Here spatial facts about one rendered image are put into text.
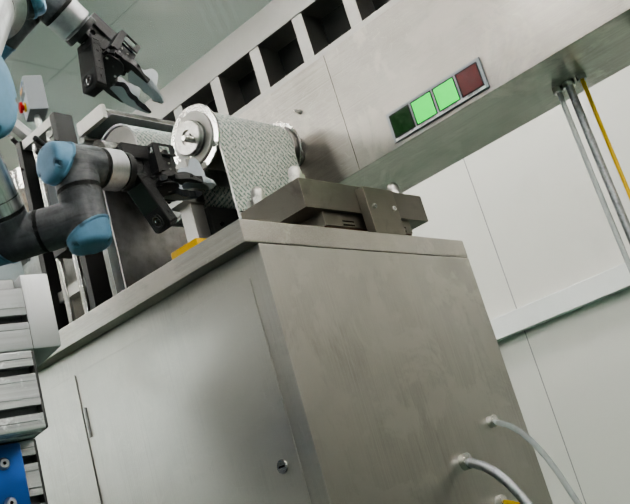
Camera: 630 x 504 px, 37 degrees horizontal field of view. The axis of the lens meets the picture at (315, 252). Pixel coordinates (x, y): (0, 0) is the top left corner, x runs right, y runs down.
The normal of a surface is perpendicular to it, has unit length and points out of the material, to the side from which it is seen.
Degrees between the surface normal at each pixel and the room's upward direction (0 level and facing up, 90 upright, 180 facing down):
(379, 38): 90
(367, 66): 90
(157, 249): 90
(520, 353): 90
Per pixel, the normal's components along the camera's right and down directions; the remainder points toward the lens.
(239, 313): -0.65, -0.04
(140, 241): 0.71, -0.39
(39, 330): 0.54, -0.39
